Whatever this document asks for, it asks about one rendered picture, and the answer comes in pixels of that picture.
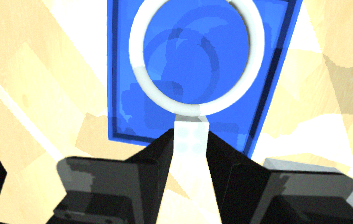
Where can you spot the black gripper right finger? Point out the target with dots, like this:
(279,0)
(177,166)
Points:
(243,188)

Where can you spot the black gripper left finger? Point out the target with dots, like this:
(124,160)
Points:
(142,177)

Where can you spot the blue tray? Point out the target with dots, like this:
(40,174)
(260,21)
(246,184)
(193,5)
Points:
(194,51)

